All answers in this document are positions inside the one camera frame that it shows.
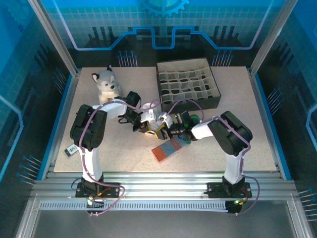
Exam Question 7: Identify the small white labelled card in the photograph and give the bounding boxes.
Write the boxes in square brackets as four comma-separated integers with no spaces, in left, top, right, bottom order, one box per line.
[64,144,78,157]

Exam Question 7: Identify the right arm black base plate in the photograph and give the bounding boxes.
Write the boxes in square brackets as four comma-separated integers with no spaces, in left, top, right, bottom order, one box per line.
[207,182,253,199]

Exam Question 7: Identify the dark fabric storage organizer box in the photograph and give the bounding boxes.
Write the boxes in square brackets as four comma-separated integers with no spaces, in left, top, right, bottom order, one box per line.
[156,58,222,115]

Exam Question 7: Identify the blue printed backdrop panel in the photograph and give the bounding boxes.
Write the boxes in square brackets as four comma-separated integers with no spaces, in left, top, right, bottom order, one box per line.
[39,0,288,67]

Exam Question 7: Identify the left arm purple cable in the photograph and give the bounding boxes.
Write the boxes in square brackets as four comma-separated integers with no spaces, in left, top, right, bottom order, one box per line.
[79,99,160,216]

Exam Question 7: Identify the aluminium frame post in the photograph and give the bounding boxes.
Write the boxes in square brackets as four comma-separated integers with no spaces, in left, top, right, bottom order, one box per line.
[27,0,81,76]
[249,0,299,76]

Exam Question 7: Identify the aluminium frame rail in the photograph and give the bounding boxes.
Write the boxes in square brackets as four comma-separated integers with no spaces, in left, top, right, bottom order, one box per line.
[29,171,299,201]

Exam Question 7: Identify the grey sock green toe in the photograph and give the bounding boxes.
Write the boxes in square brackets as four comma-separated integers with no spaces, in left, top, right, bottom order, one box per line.
[151,113,201,162]

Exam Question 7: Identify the slotted cable duct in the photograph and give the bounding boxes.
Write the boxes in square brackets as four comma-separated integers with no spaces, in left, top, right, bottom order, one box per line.
[39,201,230,212]

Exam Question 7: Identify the husky plush toy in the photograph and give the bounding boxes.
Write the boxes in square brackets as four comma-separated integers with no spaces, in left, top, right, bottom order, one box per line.
[91,64,122,105]

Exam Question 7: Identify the white sock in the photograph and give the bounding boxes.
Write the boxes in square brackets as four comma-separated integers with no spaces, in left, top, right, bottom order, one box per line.
[142,101,164,132]

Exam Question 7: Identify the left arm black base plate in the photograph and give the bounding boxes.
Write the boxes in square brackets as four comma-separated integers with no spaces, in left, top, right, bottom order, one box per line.
[75,182,121,199]

